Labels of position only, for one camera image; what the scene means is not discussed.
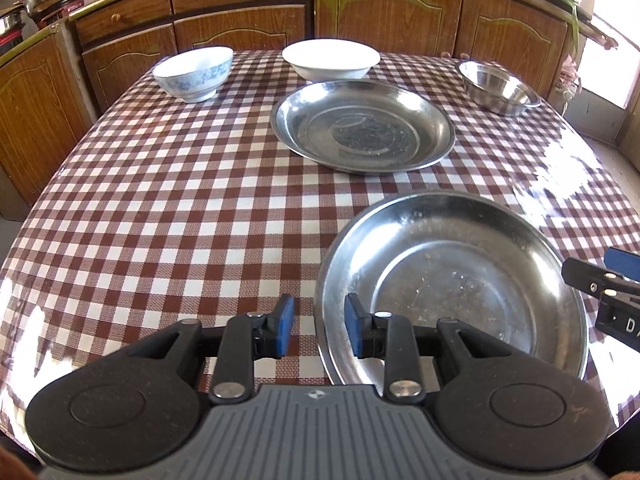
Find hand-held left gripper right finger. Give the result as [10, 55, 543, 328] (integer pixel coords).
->
[344, 292, 516, 405]

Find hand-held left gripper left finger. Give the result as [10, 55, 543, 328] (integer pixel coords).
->
[117, 293, 297, 407]

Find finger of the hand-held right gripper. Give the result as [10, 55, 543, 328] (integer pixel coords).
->
[603, 248, 640, 276]
[561, 257, 640, 307]

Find large steel plate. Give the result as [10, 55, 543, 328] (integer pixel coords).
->
[270, 79, 457, 176]

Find steel bowl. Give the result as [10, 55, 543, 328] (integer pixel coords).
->
[458, 60, 543, 117]

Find blue patterned white bowl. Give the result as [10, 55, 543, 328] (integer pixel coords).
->
[152, 46, 235, 105]

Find white shallow bowl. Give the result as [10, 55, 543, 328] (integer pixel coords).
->
[281, 38, 381, 83]

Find red white checkered tablecloth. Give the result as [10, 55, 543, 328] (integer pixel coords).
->
[0, 49, 640, 441]

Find pink cloth bundle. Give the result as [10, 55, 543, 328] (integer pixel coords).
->
[557, 55, 584, 97]

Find grey door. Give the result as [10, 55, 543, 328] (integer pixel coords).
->
[580, 0, 640, 161]

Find wooden pole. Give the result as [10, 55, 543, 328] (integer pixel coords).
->
[575, 20, 619, 52]

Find green onions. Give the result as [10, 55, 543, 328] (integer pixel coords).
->
[545, 0, 584, 53]

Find wooden double-door cabinet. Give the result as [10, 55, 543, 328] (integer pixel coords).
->
[312, 0, 584, 102]

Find wooden single-door cabinet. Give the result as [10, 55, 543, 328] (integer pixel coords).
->
[0, 25, 99, 221]

